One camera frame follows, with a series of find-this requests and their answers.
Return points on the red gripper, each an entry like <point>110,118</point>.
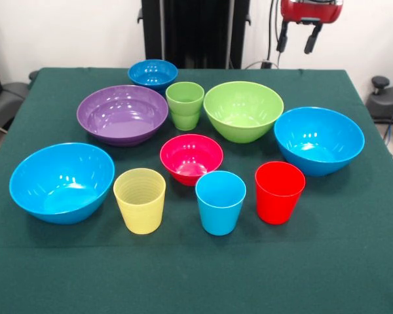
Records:
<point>311,12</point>

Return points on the pink bowl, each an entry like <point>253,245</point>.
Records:
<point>190,157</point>

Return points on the yellow cup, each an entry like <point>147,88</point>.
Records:
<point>141,209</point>

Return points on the light blue cup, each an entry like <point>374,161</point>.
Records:
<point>219,212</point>

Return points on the small dark blue bowl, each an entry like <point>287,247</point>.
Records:
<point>150,76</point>

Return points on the dark green tablecloth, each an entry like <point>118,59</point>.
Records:
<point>196,271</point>

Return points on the large light blue bowl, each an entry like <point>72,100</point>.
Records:
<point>62,183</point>
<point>317,140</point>

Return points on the purple bowl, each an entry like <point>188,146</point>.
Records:
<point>118,121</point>

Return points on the red cup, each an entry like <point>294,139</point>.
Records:
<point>276,199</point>

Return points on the green bowl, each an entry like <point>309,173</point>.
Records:
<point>242,111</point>

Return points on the grey pedestal foot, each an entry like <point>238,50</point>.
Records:
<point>386,101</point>
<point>6,101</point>

